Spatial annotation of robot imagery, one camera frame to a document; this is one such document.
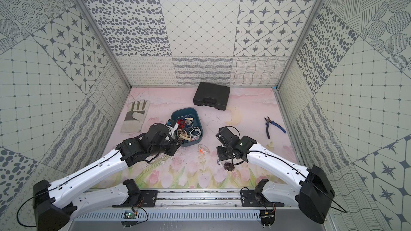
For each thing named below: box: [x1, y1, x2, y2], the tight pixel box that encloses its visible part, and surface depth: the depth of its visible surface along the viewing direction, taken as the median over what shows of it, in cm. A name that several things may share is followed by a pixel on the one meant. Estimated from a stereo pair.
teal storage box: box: [171, 107, 204, 148], surface depth 97 cm
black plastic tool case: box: [193, 81, 231, 111], surface depth 114 cm
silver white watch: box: [188, 126, 202, 140], surface depth 95 cm
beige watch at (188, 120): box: [184, 117, 194, 126], surface depth 103 cm
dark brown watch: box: [223, 162, 235, 172], surface depth 83 cm
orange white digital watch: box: [198, 143, 211, 157], surface depth 90 cm
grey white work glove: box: [120, 99, 151, 134], surface depth 106 cm
